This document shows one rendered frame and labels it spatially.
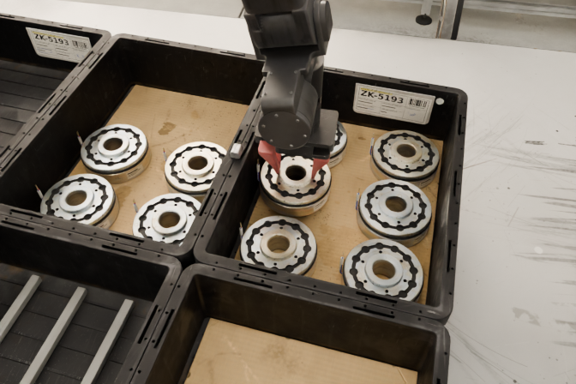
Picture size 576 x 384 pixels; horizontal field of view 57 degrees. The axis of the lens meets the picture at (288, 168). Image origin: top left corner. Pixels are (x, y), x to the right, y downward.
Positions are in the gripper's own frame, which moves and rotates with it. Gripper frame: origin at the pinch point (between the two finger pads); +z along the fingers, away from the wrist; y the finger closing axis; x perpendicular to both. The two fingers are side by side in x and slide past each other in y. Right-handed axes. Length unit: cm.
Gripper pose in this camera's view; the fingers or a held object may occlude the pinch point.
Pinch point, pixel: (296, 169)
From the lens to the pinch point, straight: 76.3
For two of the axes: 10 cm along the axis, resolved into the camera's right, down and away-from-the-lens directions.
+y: 9.9, 1.3, -1.0
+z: -0.1, 6.6, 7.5
